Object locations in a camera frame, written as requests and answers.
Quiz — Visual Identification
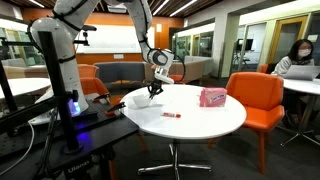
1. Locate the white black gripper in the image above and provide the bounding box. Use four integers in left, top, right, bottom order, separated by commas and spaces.
147, 65, 174, 99

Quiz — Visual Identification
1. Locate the white bowl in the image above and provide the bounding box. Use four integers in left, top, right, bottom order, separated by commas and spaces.
133, 94, 151, 108

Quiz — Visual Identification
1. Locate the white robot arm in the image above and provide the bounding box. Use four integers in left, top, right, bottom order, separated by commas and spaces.
28, 0, 174, 117

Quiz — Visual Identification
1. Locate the red white marker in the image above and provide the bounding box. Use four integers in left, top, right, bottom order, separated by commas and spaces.
162, 112, 181, 118

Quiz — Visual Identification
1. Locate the grey sofa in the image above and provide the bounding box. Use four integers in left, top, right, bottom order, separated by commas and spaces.
95, 61, 148, 83

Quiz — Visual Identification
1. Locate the orange black clamp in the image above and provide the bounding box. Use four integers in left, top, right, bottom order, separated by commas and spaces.
105, 102, 125, 116

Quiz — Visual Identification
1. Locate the pink tissue box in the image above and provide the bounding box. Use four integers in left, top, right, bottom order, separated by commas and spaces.
199, 88, 227, 107

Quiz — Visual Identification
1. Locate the whiteboard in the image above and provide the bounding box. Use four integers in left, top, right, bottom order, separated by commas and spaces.
76, 25, 141, 54

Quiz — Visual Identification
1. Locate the black robot cart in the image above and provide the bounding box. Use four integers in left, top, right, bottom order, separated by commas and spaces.
0, 101, 139, 180

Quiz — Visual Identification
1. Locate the orange armchair near left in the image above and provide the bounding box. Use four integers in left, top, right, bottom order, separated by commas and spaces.
208, 71, 286, 175

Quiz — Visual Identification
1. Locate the grey laptop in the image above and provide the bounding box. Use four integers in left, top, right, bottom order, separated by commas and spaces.
284, 65, 320, 81

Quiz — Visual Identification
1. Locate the person in white sweater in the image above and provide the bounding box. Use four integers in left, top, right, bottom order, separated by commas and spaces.
271, 39, 314, 77

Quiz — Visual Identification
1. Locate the white round background table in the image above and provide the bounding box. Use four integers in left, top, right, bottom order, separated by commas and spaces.
278, 79, 320, 146

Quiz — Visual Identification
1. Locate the black camera stand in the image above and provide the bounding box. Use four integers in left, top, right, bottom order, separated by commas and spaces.
1, 25, 88, 153

